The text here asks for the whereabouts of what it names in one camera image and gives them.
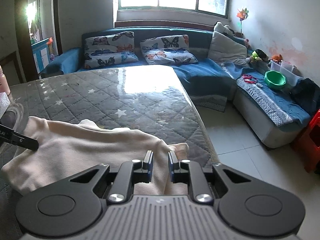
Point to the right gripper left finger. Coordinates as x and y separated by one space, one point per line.
130 173

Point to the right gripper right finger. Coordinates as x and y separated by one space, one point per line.
191 173

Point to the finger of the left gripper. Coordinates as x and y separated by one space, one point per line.
10 136

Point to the cream sweatshirt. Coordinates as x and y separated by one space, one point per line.
66 149

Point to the pile of dark clothes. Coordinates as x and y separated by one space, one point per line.
306 94

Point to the black induction cooktop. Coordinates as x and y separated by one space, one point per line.
13 116

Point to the tissue box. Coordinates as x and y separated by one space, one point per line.
4 103

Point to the pink water bottle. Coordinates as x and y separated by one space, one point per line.
4 87

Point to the blue sofa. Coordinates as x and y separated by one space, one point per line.
272 114

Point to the pink scissors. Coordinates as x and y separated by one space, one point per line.
249 79

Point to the right butterfly pillow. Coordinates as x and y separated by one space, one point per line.
167 50

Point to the butterfly pillow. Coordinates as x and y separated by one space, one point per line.
109 50
167 50

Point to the left butterfly pillow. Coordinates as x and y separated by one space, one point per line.
109 50

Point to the grey cushion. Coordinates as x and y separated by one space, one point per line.
224 50

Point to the red box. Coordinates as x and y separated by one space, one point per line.
307 145

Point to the green plastic bowl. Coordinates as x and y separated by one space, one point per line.
275 80

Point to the green black toy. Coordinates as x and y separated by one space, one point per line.
257 56

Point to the clear plastic bin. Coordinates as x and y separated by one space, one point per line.
291 78

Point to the orange toy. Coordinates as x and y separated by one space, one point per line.
277 58

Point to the colourful pinwheel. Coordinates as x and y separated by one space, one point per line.
242 15

